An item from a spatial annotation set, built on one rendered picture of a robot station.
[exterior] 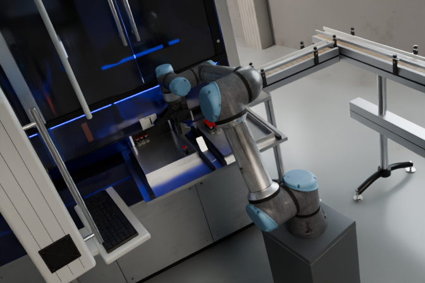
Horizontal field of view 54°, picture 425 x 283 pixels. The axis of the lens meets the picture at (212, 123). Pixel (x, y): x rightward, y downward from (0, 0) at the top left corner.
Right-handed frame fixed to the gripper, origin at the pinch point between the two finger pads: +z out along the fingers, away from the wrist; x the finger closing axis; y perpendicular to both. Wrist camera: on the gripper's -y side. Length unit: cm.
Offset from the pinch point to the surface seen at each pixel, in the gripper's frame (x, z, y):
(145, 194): -14.5, 10.3, -25.0
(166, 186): -16.0, 10.2, -15.4
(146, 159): 10.7, 10.1, -17.1
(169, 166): -6.3, 7.8, -10.1
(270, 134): -17.9, 6.9, 36.4
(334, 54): 31, 8, 110
